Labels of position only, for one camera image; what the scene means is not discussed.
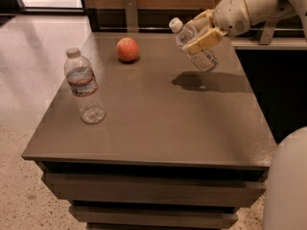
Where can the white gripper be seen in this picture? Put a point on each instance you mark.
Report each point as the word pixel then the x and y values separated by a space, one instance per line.
pixel 228 15

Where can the blue label plastic bottle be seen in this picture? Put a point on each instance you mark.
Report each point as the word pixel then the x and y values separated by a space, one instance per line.
pixel 186 40

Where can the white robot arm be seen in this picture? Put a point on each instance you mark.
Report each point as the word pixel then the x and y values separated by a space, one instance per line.
pixel 277 64

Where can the clear plastic water bottle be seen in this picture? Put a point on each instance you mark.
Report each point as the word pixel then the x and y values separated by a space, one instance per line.
pixel 81 79

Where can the grey side shelf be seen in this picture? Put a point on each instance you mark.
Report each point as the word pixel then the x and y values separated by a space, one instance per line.
pixel 279 44

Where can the red apple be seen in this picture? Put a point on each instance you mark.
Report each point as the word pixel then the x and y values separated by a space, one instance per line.
pixel 127 49

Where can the right metal wall bracket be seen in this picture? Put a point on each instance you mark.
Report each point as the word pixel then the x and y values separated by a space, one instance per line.
pixel 266 32

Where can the metal wall bracket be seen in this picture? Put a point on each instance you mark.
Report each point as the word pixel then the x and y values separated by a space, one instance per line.
pixel 131 13
pixel 266 32

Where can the left metal wall bracket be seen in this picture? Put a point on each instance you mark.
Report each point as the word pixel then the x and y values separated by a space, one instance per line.
pixel 131 13

